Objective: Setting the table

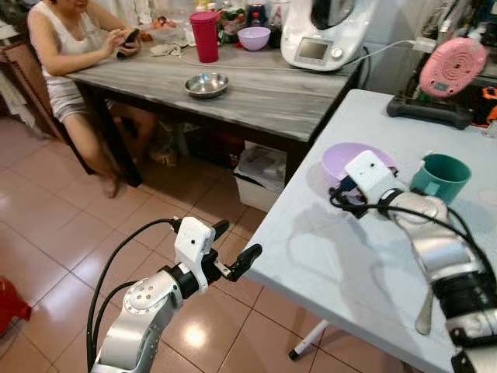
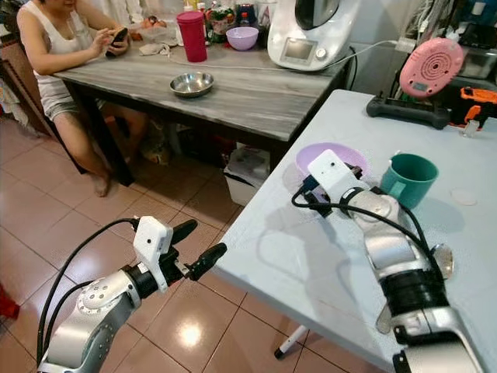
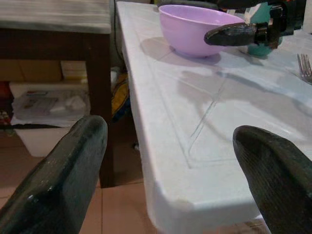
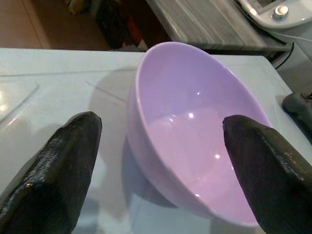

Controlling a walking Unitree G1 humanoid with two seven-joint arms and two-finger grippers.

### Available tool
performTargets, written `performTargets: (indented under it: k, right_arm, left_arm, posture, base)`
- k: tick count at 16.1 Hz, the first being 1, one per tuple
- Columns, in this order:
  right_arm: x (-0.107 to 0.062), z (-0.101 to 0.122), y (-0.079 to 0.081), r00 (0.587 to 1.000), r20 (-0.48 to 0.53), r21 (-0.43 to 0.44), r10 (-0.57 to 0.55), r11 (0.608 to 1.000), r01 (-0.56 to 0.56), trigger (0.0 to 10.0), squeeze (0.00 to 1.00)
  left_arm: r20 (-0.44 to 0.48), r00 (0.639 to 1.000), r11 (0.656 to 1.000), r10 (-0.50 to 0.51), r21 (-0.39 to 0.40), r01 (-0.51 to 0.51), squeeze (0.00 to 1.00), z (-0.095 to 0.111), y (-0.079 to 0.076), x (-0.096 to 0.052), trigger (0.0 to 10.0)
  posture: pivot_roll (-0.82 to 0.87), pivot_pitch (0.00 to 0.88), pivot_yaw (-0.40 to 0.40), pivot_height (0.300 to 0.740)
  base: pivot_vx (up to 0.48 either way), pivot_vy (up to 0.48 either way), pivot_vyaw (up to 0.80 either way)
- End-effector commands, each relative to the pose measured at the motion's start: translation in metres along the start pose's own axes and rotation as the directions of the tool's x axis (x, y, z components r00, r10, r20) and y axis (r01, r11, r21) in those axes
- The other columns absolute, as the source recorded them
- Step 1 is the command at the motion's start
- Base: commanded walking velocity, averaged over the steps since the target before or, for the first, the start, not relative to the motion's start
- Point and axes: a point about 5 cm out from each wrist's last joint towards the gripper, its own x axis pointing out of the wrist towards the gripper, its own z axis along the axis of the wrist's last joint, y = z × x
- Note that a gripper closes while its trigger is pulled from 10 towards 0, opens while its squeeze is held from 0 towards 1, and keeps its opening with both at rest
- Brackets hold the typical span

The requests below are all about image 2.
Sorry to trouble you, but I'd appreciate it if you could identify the white storage box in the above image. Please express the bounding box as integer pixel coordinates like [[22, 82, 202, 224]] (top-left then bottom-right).
[[223, 145, 273, 207]]

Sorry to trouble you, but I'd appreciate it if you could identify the white folding table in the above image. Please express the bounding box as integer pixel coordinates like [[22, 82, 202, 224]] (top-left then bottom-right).
[[211, 89, 497, 373]]

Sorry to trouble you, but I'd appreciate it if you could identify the teal plastic cup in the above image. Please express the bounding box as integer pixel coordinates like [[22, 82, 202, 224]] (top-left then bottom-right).
[[379, 153, 440, 209]]

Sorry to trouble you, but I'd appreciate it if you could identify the grey wooden table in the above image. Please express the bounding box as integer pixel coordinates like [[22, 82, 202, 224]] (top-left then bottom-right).
[[50, 39, 354, 187]]

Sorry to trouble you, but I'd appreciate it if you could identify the black device base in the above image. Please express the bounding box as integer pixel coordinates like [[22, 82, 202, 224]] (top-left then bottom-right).
[[365, 95, 453, 130]]

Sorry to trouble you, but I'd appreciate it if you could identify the white kitchen cooking machine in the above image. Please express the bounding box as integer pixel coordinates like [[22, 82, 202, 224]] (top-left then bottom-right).
[[266, 0, 362, 72]]

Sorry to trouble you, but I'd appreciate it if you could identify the stainless steel bowl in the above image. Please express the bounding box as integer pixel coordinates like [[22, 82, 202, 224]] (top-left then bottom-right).
[[169, 71, 215, 99]]

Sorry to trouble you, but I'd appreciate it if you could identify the round white coaster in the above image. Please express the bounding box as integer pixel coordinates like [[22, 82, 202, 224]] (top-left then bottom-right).
[[450, 188, 478, 207]]

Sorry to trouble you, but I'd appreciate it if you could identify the small purple bowl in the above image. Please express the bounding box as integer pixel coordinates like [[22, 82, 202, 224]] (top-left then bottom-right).
[[225, 26, 259, 51]]

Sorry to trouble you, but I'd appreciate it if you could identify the pink round device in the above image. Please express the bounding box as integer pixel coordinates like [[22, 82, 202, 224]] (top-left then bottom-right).
[[398, 37, 465, 99]]

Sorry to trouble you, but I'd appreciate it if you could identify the red plastic stool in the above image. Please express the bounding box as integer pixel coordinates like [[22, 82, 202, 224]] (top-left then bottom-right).
[[0, 288, 20, 321]]

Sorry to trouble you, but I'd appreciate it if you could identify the crumpled beige cloth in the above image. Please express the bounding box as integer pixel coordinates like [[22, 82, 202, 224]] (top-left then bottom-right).
[[138, 42, 172, 57]]

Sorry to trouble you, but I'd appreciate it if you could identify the orange black tool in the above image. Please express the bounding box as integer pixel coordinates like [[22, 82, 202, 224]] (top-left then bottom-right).
[[452, 87, 497, 129]]

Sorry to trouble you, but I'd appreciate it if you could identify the red plastic tumbler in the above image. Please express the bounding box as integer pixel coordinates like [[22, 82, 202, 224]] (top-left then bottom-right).
[[176, 10, 208, 64]]

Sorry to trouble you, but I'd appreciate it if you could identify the brown wooden chair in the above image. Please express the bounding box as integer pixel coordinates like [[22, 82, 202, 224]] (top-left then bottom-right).
[[0, 35, 51, 133]]

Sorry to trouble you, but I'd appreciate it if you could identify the clear food container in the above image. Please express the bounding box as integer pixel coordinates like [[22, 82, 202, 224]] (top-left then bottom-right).
[[134, 16, 178, 44]]

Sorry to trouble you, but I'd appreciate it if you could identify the seated woman in white top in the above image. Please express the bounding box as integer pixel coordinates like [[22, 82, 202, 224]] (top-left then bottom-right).
[[16, 0, 129, 197]]

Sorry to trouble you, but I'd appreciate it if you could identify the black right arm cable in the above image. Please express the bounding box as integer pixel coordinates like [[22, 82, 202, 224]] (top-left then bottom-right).
[[291, 190, 451, 292]]

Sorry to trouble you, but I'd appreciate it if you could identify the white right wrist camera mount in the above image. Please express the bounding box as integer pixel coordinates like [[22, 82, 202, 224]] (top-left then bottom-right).
[[307, 150, 362, 201]]

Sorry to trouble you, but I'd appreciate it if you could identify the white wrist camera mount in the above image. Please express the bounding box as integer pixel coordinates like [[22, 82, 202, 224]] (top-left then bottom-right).
[[134, 215, 174, 292], [307, 150, 362, 201]]

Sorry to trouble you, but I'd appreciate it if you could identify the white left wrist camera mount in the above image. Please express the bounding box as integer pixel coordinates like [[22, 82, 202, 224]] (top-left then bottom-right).
[[134, 215, 174, 292]]

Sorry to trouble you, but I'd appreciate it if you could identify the white power cable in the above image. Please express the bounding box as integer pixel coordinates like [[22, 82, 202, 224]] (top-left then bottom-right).
[[326, 39, 416, 71]]

